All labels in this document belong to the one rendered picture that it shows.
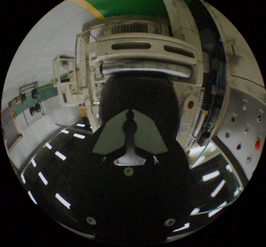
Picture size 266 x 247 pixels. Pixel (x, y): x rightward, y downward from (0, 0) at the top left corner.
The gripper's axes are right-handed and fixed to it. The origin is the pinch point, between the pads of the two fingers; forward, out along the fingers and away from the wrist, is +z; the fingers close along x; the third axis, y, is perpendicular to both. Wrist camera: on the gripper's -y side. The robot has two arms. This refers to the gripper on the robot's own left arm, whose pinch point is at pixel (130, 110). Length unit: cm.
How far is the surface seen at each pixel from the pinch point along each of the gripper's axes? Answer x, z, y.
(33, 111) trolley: -496, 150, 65
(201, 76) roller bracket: 25.2, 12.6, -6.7
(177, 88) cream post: 26.5, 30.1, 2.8
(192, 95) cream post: 32.6, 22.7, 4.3
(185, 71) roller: 20.1, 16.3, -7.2
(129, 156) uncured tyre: -1.1, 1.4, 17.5
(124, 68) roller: -2.0, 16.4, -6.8
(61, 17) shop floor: -76, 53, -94
